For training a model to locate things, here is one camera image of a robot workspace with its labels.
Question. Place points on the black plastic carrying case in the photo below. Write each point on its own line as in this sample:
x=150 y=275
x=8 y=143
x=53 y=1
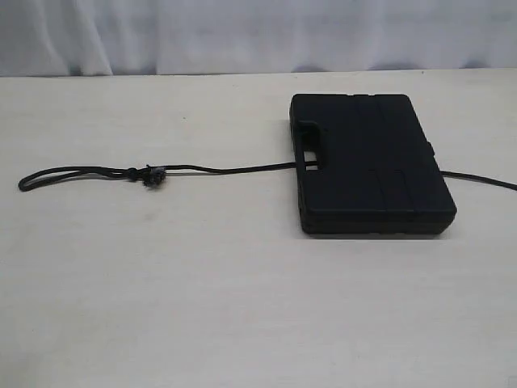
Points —
x=365 y=166

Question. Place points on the white backdrop curtain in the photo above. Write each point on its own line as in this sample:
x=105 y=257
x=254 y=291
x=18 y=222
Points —
x=88 y=38

